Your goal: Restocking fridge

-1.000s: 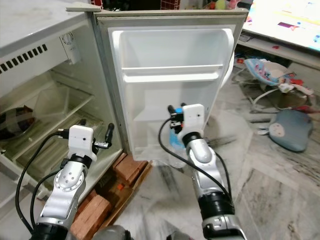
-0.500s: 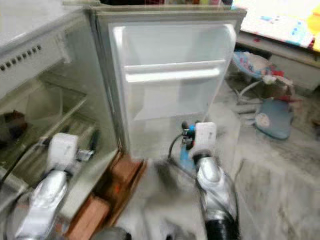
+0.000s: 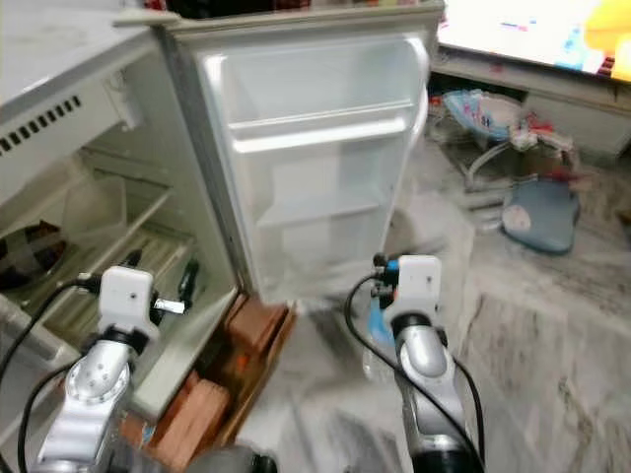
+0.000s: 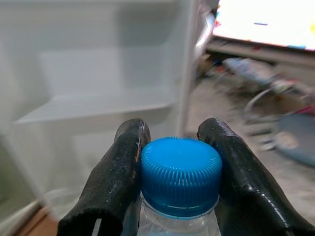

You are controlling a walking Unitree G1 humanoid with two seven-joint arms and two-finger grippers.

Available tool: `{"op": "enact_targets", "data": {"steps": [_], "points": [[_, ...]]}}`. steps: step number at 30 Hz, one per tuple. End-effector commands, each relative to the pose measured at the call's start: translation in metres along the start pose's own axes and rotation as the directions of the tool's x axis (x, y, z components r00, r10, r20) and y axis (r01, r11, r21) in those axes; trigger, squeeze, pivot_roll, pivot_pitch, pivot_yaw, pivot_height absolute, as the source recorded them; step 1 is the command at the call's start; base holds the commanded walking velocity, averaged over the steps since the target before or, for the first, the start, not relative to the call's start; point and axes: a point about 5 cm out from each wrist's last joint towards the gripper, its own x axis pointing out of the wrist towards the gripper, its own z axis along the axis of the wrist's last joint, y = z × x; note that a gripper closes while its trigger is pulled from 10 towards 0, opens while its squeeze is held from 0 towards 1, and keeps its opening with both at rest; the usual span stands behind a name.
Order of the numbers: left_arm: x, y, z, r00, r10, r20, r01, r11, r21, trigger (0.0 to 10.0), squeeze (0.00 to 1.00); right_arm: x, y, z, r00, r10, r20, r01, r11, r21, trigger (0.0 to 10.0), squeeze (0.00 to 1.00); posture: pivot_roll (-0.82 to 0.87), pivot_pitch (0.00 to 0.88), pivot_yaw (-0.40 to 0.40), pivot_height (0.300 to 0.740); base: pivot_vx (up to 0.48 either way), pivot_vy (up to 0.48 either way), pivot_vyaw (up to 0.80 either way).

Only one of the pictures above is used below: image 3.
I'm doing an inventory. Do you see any clear bottle with blue cap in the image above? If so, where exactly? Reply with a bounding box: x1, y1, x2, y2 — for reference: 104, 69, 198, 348
362, 258, 401, 386

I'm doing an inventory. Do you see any grey fridge door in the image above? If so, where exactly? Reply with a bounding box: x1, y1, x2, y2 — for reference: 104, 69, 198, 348
162, 4, 446, 307

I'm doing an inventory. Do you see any glass fridge shelf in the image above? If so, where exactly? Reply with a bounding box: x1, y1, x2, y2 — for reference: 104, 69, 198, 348
59, 192, 170, 298

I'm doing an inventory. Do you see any slatted white fridge shelf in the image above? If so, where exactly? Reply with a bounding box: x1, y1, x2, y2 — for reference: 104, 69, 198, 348
48, 232, 184, 347

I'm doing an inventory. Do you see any small grey fridge body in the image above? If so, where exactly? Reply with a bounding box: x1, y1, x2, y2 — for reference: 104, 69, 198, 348
0, 0, 244, 427

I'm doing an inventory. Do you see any clear plastic tray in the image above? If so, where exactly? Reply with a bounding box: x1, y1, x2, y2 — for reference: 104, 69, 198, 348
58, 174, 130, 248

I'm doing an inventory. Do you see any black bowl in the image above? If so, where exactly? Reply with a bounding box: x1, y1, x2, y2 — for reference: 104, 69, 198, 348
0, 224, 66, 293

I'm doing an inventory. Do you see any wooden pallet board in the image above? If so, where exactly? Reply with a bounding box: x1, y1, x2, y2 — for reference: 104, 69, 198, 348
196, 304, 298, 466

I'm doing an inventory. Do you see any grey left robot leg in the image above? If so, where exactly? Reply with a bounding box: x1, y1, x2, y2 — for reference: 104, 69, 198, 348
186, 447, 278, 473

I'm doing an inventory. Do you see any colourful baby bouncer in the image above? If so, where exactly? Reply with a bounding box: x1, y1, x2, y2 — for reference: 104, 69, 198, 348
438, 88, 579, 190

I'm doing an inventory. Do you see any white low cabinet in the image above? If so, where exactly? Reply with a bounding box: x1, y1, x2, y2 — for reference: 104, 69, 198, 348
428, 49, 631, 165

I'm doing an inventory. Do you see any bright television screen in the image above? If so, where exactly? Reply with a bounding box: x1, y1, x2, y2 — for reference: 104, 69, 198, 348
438, 0, 631, 82

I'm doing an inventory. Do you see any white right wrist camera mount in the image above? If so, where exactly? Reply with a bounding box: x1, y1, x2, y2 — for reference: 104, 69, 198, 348
394, 254, 444, 319

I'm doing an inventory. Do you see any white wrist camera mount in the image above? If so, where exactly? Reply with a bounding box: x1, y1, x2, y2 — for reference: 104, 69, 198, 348
103, 265, 160, 332
394, 254, 444, 319

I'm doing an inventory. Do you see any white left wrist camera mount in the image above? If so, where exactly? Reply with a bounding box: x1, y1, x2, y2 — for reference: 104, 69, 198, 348
103, 265, 160, 332

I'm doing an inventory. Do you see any white door shelf rail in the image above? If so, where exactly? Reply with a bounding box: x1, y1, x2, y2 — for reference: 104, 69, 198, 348
228, 98, 416, 158

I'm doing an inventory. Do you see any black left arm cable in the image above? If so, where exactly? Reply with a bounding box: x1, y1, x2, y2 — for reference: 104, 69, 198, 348
0, 281, 110, 473

